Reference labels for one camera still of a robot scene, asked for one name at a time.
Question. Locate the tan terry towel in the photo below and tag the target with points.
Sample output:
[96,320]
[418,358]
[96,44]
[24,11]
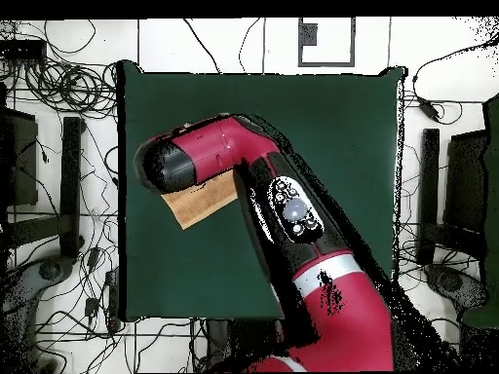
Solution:
[199,202]

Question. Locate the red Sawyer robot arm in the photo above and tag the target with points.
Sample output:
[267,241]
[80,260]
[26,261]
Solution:
[218,148]

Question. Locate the dark flat box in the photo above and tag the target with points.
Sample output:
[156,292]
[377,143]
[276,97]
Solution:
[21,163]
[466,183]

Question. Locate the dark green table cloth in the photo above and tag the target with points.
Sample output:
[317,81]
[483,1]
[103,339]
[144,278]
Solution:
[331,117]

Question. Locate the black power strip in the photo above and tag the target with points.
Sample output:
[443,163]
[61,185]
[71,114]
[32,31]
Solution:
[113,296]

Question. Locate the small black power adapter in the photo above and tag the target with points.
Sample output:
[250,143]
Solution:
[94,257]
[91,307]

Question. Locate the black upright bar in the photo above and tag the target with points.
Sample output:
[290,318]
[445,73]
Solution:
[71,187]
[429,175]

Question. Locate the green cloth strip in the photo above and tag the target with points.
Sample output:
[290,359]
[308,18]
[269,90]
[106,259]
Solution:
[493,194]

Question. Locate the small black box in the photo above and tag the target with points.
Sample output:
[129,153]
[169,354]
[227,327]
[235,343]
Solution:
[21,48]

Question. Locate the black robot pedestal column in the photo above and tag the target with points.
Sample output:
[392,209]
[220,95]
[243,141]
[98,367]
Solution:
[218,339]

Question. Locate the grey square frame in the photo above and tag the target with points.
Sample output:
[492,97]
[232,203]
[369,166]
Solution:
[310,35]

